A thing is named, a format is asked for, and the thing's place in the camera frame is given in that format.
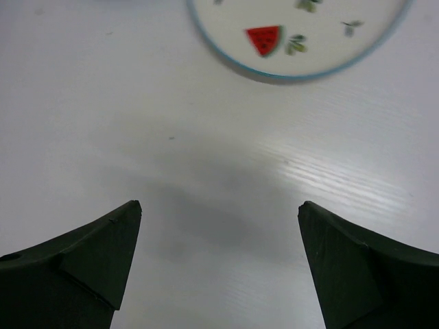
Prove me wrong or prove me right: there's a watermelon pattern white plate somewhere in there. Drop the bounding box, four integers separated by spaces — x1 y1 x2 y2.
187 1 412 80

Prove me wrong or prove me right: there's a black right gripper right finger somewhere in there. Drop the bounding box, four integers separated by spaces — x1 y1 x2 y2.
298 201 438 328

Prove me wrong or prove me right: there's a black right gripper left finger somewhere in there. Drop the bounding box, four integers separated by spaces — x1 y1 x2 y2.
1 200 141 328

